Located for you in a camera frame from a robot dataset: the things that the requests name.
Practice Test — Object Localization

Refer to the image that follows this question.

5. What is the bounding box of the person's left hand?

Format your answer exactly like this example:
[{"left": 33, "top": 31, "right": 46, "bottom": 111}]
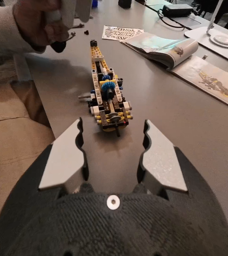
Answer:
[{"left": 13, "top": 0, "right": 70, "bottom": 53}]

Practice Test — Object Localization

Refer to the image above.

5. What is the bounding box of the black cable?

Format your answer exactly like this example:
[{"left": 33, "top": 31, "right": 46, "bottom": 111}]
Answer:
[{"left": 157, "top": 9, "right": 186, "bottom": 32}]

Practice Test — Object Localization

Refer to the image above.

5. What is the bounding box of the open instruction booklet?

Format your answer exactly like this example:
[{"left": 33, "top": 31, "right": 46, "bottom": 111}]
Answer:
[{"left": 120, "top": 32, "right": 228, "bottom": 113}]

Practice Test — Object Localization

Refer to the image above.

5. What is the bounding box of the black power adapter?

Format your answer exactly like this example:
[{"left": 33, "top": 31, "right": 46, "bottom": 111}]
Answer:
[{"left": 162, "top": 4, "right": 194, "bottom": 17}]

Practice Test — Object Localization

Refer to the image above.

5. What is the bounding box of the yellow black lego model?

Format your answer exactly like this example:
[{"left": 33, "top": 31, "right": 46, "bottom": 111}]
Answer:
[{"left": 78, "top": 39, "right": 133, "bottom": 137}]

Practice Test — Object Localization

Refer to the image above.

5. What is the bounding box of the white lamp base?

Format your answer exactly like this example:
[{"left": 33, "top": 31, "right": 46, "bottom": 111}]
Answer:
[{"left": 184, "top": 0, "right": 228, "bottom": 65}]

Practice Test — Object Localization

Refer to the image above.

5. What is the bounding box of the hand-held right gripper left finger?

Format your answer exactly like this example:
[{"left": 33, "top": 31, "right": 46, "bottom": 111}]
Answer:
[{"left": 38, "top": 117, "right": 89, "bottom": 194}]

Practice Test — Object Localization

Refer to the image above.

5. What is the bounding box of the striped sticker sheet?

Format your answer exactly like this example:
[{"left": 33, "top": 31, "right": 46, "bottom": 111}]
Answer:
[{"left": 102, "top": 25, "right": 144, "bottom": 41}]

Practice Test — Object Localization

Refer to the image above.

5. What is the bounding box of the small black container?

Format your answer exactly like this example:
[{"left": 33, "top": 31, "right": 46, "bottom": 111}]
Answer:
[{"left": 118, "top": 0, "right": 132, "bottom": 9}]

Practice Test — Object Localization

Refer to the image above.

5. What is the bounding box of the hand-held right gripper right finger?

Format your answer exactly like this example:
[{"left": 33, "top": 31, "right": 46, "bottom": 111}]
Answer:
[{"left": 137, "top": 119, "right": 188, "bottom": 196}]

